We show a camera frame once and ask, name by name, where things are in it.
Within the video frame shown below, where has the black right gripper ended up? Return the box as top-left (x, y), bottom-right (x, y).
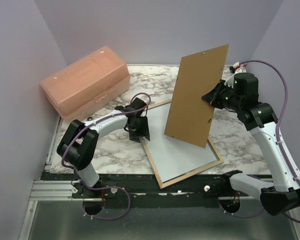
top-left (202, 79), bottom-right (243, 112)

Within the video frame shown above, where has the blue wooden picture frame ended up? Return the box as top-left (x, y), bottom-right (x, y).
top-left (139, 99), bottom-right (225, 190)

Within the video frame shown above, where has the brown cardboard backing board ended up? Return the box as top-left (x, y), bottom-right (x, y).
top-left (164, 44), bottom-right (229, 148)

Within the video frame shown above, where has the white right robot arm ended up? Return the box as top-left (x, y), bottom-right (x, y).
top-left (201, 72), bottom-right (300, 216)

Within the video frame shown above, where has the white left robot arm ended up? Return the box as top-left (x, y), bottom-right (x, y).
top-left (56, 96), bottom-right (150, 198)

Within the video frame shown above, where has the translucent orange plastic box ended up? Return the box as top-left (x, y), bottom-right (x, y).
top-left (40, 46), bottom-right (131, 121)

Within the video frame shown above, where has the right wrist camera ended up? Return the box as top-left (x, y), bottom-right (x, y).
top-left (229, 62), bottom-right (247, 80)

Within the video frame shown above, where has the aluminium mounting rail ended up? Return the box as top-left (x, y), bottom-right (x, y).
top-left (29, 174), bottom-right (295, 201)

